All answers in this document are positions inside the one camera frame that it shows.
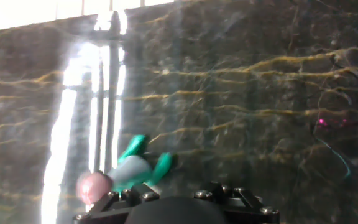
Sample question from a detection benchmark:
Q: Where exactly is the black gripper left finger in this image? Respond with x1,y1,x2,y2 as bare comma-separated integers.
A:
73,183,161,224

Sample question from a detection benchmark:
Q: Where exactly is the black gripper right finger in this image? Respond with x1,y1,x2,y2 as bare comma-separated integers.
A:
193,182,281,224

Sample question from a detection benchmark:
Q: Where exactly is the green dolphin toy with ball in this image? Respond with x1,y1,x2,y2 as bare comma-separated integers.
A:
75,134,173,206

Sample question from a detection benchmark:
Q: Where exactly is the black marble pattern mat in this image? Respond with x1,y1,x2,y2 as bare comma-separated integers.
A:
0,0,358,224

